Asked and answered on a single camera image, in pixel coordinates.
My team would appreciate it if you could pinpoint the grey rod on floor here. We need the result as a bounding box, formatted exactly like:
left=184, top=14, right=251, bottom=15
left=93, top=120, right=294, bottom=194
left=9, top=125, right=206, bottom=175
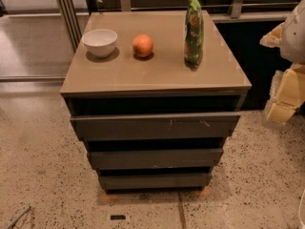
left=1, top=206, right=31, bottom=229

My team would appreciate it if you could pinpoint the orange fruit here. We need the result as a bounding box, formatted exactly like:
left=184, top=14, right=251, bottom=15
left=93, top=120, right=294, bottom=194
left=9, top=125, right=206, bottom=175
left=132, top=34, right=153, bottom=58

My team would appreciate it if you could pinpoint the green chip bag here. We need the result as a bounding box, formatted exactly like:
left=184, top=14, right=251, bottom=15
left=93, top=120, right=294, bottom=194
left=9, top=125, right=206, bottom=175
left=184, top=0, right=204, bottom=67

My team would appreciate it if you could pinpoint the black floor marker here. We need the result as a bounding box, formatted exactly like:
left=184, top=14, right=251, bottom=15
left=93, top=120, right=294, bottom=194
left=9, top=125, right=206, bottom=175
left=111, top=215, right=126, bottom=220

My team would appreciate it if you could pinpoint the grey drawer cabinet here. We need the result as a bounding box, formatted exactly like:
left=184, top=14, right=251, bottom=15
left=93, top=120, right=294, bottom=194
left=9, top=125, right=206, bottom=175
left=59, top=10, right=253, bottom=195

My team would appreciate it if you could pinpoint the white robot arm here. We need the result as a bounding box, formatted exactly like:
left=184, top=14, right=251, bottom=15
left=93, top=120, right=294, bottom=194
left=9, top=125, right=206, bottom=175
left=260, top=0, right=305, bottom=128

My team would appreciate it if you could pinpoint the white ceramic bowl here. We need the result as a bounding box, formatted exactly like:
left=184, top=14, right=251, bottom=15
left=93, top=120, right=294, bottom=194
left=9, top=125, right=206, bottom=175
left=82, top=29, right=117, bottom=58

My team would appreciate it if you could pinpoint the white cable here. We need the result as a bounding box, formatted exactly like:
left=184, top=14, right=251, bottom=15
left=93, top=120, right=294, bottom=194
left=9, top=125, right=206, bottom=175
left=297, top=188, right=305, bottom=229

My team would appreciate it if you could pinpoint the grey drawer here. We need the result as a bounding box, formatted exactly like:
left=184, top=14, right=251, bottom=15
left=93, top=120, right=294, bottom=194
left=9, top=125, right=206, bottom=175
left=90, top=148, right=223, bottom=170
left=71, top=112, right=240, bottom=141
left=99, top=173, right=212, bottom=190

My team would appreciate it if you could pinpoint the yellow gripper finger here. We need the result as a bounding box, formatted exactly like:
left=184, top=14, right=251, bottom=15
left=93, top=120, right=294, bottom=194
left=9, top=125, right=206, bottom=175
left=266, top=64, right=305, bottom=124
left=259, top=23, right=284, bottom=48

